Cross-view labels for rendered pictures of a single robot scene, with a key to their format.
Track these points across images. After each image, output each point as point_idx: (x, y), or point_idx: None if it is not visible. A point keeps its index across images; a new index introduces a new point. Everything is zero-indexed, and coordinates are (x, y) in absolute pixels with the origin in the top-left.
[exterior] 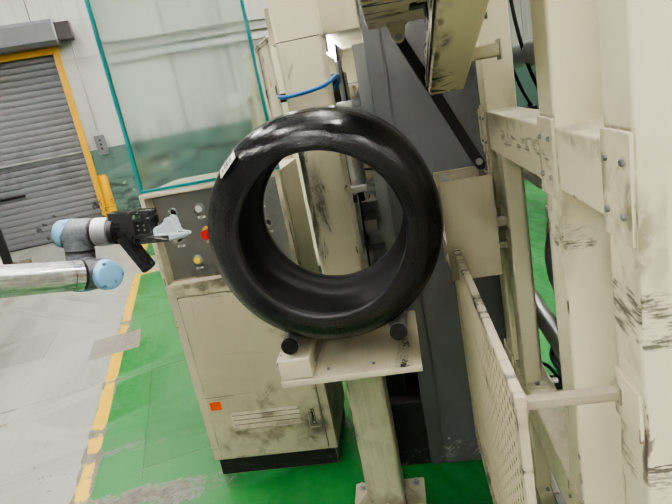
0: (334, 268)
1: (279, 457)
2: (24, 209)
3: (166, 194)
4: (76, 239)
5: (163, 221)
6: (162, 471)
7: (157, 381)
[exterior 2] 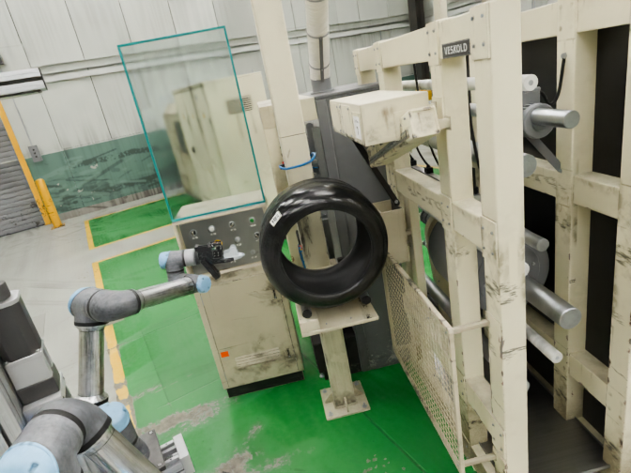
0: (314, 264)
1: (266, 381)
2: None
3: (191, 221)
4: (176, 264)
5: (229, 250)
6: (184, 403)
7: (151, 343)
